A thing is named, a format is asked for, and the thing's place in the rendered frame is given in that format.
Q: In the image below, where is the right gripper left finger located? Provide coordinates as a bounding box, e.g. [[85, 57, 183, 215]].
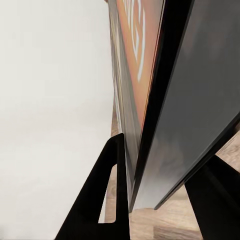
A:
[[55, 133, 130, 240]]

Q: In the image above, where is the hardback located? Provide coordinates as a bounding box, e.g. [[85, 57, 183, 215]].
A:
[[106, 0, 240, 214]]

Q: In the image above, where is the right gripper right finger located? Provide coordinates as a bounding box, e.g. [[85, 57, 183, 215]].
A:
[[184, 154, 240, 240]]

